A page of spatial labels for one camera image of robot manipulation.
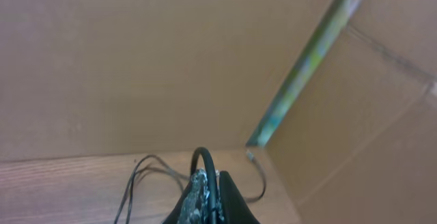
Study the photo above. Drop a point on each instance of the brown cardboard side panel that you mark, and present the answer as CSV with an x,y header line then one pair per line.
x,y
359,144

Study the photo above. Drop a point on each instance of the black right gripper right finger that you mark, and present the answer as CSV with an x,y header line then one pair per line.
x,y
233,205

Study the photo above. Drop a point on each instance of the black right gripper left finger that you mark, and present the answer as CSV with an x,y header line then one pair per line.
x,y
192,207

